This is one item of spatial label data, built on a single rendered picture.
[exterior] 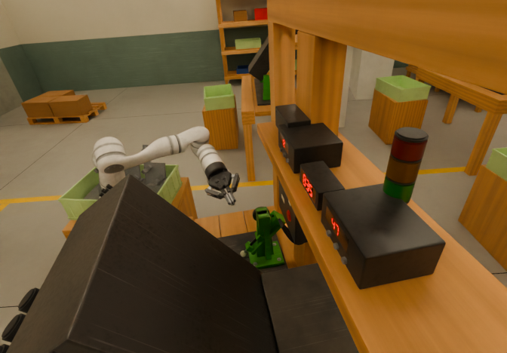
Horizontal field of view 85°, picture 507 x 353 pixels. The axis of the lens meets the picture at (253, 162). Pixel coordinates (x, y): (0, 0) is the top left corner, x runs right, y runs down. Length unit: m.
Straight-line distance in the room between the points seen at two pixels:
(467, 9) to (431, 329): 0.40
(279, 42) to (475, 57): 0.89
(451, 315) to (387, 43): 0.41
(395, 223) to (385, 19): 0.32
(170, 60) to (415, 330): 7.79
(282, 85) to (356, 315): 0.95
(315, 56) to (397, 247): 0.50
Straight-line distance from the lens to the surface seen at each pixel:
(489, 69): 0.37
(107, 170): 1.01
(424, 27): 0.44
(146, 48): 8.09
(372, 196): 0.56
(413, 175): 0.55
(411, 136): 0.52
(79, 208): 2.03
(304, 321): 0.81
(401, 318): 0.50
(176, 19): 7.81
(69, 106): 6.44
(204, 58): 7.81
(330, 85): 0.81
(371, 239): 0.48
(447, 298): 0.55
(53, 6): 8.84
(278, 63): 1.21
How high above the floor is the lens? 1.95
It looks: 31 degrees down
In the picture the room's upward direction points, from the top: 4 degrees counter-clockwise
